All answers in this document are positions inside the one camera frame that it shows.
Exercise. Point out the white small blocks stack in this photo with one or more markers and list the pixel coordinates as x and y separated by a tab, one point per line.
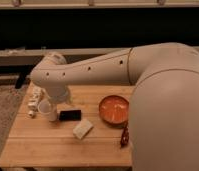
34	100

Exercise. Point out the orange round bowl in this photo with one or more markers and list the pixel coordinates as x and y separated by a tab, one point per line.
113	109

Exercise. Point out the wooden table board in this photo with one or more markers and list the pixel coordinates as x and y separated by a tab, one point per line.
39	143

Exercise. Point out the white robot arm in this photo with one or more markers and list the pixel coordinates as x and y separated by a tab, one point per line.
164	105

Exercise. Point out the dark red utensil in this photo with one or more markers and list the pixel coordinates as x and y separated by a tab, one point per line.
124	137

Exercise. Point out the grey wall rail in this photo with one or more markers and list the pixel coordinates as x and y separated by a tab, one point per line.
59	55

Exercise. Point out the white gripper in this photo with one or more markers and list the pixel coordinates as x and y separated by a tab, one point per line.
48	110

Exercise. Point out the white sponge block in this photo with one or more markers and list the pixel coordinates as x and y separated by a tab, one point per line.
82	128

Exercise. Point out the black rectangular block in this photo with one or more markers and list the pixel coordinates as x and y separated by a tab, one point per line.
70	115

